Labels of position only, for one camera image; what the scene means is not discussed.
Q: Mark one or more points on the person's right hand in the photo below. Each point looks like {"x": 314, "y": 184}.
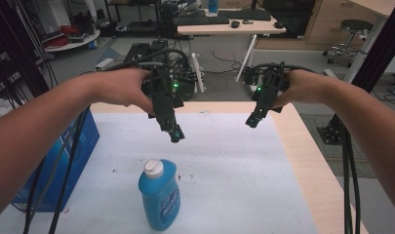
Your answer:
{"x": 302, "y": 87}

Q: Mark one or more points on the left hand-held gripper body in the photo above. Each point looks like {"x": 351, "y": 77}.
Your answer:
{"x": 164, "y": 97}

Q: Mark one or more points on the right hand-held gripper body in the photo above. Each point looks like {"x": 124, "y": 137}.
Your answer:
{"x": 268, "y": 92}

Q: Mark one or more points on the person's left hand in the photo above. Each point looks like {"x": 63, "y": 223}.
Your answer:
{"x": 120, "y": 87}

